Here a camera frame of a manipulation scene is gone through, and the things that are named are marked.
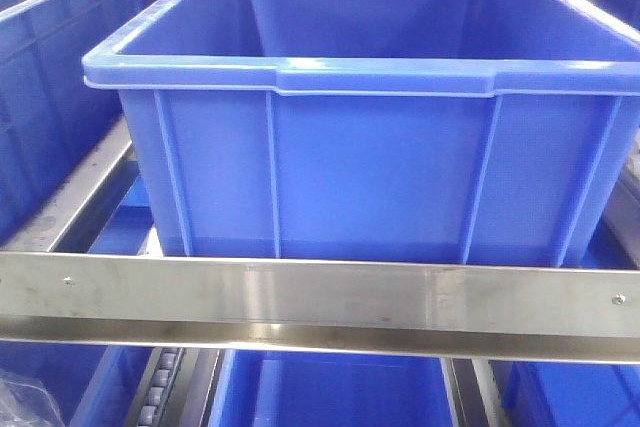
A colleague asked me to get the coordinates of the large blue storage bin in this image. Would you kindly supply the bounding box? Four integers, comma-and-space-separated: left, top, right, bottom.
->
83, 0, 639, 267

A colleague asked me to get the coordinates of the blue bin lower middle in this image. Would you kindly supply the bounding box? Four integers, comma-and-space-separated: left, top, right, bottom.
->
208, 350, 453, 426

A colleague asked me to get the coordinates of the blue bin lower right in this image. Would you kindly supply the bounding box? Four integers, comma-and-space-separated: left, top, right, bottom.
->
493, 361, 639, 426

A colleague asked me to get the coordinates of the blue bin lower left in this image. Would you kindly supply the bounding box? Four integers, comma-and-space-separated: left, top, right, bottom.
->
1, 341, 151, 426

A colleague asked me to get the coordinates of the blue bin at left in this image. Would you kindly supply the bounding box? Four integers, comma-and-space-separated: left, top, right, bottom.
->
1, 0, 140, 241

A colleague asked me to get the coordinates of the steel shelf front rail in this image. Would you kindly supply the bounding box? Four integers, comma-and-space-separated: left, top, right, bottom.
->
1, 252, 639, 363

